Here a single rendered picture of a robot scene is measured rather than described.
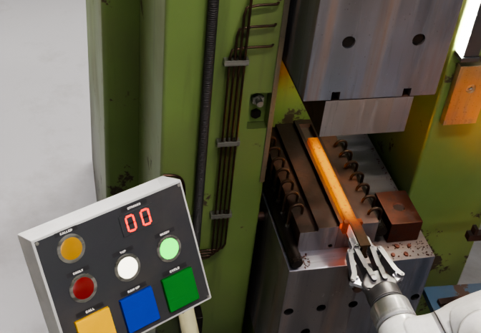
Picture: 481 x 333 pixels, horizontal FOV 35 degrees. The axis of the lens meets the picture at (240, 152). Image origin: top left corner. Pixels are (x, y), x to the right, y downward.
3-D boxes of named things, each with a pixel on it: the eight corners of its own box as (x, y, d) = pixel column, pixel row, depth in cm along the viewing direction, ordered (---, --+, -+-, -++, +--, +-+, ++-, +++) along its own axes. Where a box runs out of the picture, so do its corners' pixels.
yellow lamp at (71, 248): (84, 261, 149) (83, 245, 146) (59, 263, 148) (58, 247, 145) (83, 249, 151) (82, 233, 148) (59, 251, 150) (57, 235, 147)
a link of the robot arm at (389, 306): (412, 336, 166) (402, 315, 170) (422, 309, 160) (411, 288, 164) (373, 342, 164) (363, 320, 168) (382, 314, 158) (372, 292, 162)
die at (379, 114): (404, 132, 170) (414, 96, 164) (318, 137, 165) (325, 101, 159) (344, 35, 201) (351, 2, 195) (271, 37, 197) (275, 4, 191)
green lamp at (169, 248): (180, 260, 161) (181, 245, 159) (158, 262, 160) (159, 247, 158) (178, 249, 164) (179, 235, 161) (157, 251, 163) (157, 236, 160)
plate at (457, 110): (475, 123, 190) (496, 65, 179) (442, 125, 188) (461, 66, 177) (472, 118, 191) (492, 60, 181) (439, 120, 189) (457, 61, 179)
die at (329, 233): (373, 244, 192) (379, 220, 187) (296, 252, 187) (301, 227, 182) (323, 141, 223) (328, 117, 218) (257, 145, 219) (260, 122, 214)
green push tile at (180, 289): (200, 298, 165) (191, 266, 163) (171, 313, 161) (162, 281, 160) (195, 296, 167) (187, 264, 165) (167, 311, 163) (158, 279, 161)
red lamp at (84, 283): (96, 300, 151) (95, 285, 148) (71, 302, 150) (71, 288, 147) (94, 288, 153) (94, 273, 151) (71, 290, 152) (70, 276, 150)
